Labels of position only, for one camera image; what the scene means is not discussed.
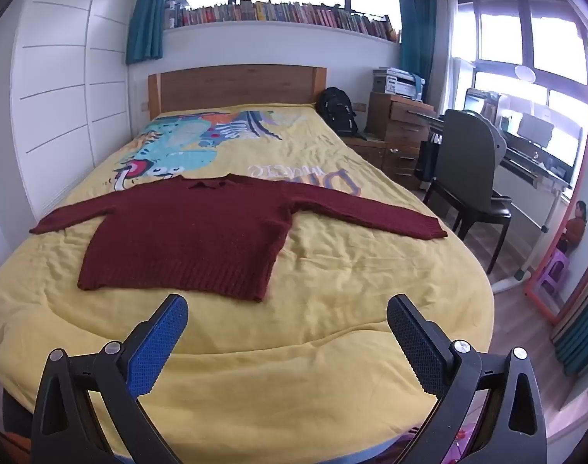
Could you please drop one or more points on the round white lamp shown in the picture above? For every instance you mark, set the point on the round white lamp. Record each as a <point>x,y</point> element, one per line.
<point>524,73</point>

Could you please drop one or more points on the black bag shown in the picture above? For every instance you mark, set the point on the black bag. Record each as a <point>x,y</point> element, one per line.
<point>427,159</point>

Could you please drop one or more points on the black chair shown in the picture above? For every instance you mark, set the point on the black chair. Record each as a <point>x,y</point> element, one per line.
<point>468,154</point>

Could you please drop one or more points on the orange framed mirror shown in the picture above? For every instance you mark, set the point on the orange framed mirror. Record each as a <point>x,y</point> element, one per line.
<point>579,261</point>

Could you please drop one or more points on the white printer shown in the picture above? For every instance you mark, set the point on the white printer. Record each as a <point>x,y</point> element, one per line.
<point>400,84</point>

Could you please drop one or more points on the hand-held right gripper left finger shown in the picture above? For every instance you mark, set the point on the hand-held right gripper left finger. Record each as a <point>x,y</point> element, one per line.
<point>154,348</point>

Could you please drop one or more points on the black backpack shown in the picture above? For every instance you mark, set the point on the black backpack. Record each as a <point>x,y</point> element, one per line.
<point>337,111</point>

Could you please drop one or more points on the wooden headboard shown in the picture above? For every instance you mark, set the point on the wooden headboard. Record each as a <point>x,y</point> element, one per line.
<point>236,84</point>

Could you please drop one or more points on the purple stool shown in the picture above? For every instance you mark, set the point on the purple stool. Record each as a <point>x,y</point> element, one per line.
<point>557,263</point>

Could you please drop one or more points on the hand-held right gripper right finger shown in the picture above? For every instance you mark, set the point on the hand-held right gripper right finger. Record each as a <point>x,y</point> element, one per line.
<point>419,348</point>

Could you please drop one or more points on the wooden drawer cabinet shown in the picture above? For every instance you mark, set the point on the wooden drawer cabinet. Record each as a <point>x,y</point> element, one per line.
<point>400,125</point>

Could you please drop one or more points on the computer monitor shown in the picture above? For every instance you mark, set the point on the computer monitor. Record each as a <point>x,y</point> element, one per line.
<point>536,130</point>

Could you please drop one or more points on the wooden nightstand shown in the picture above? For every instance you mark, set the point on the wooden nightstand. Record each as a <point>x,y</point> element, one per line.
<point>366,147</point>

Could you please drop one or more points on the yellow cartoon printed blanket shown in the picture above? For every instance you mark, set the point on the yellow cartoon printed blanket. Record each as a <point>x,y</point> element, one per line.
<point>323,309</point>

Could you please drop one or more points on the large corner window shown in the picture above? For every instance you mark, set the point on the large corner window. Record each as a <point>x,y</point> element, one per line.
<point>506,29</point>

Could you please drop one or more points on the maroon knit sweater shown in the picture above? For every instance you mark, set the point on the maroon knit sweater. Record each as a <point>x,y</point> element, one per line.
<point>187,241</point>

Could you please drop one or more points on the teal curtain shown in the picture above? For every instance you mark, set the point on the teal curtain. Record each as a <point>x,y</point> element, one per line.
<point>581,338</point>
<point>415,38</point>
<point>146,19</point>

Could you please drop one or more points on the row of books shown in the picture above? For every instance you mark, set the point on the row of books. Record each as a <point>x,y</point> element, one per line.
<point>274,12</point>

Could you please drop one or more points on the white desk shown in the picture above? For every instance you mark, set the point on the white desk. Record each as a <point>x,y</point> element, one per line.
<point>531,164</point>

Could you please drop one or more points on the white wardrobe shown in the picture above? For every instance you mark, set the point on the white wardrobe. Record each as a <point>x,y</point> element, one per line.
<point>57,82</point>

